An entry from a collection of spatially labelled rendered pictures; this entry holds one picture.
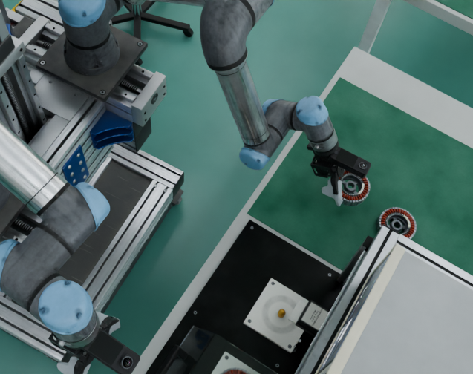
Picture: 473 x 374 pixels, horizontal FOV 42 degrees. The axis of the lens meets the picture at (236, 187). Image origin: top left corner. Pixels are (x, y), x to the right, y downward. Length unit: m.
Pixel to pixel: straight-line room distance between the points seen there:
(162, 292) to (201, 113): 0.87
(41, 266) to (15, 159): 0.18
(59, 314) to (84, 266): 1.41
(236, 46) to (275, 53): 1.78
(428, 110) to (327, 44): 1.16
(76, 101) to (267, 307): 0.79
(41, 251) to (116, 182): 1.49
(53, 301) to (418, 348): 0.65
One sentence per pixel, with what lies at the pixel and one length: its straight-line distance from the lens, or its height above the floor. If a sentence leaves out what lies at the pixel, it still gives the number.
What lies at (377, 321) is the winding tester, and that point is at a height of 1.32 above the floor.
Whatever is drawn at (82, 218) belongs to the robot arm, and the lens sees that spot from 1.06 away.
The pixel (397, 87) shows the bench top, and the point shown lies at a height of 0.75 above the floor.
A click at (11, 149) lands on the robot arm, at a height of 1.55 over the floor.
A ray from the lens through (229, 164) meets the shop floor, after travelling 2.78.
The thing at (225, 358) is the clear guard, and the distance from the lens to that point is 1.40.
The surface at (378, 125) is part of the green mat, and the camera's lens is 2.10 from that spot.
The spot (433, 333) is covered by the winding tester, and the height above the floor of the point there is 1.32.
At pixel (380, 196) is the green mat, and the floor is 0.75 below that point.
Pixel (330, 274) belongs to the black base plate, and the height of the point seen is 0.77.
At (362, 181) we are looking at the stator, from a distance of 1.86.
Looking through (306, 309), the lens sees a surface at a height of 0.92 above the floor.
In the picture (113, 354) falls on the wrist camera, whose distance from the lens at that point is 1.17.
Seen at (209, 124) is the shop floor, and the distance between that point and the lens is 2.88.
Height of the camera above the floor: 2.44
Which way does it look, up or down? 63 degrees down
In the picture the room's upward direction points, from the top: 10 degrees clockwise
